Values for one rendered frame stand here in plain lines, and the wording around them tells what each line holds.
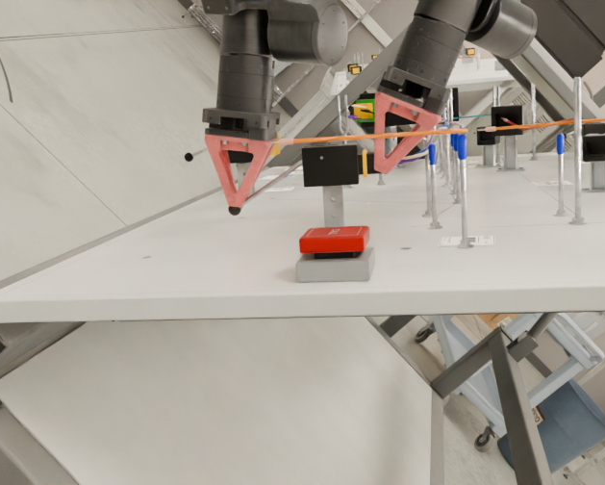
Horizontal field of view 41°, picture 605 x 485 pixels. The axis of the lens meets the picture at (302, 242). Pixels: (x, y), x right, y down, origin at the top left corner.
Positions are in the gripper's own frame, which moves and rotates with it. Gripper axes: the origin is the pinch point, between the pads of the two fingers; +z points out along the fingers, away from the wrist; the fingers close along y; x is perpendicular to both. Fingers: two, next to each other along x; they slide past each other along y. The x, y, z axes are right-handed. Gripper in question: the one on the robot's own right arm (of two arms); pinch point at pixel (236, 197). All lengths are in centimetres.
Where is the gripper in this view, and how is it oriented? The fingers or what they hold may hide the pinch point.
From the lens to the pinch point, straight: 85.1
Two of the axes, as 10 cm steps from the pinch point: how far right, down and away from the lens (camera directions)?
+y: 1.0, -1.8, 9.8
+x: -9.9, -1.1, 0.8
